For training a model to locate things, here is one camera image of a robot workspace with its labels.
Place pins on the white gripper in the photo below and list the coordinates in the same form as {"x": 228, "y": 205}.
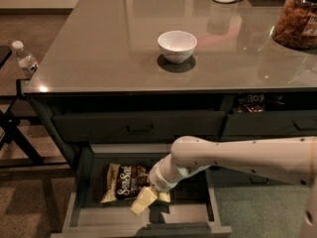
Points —
{"x": 157, "y": 179}

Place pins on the brown SenSal chip bag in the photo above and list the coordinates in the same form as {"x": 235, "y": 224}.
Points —
{"x": 124, "y": 182}

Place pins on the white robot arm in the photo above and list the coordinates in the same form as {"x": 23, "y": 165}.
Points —
{"x": 292, "y": 160}

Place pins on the open grey middle drawer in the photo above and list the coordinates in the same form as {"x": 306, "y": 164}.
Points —
{"x": 192, "y": 212}

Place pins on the grey bottom right drawer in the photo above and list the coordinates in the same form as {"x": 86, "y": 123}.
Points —
{"x": 224, "y": 177}

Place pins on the grey top left drawer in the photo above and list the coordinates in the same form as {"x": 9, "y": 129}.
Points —
{"x": 138, "y": 127}

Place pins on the grey top right drawer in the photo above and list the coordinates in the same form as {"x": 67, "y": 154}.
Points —
{"x": 270, "y": 124}

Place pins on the dark snack bag in drawer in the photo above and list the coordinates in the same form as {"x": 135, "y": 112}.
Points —
{"x": 258, "y": 102}

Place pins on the grey kitchen island cabinet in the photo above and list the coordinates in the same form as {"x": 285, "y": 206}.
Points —
{"x": 106, "y": 58}

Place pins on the white ceramic bowl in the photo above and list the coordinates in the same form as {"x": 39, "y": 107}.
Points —
{"x": 176, "y": 46}

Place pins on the clear plastic water bottle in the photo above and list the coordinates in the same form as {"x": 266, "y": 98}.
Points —
{"x": 26, "y": 61}

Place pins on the black folding side table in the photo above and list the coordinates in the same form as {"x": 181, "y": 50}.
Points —
{"x": 14, "y": 109}

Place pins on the clear jar of nuts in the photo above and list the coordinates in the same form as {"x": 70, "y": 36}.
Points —
{"x": 297, "y": 25}

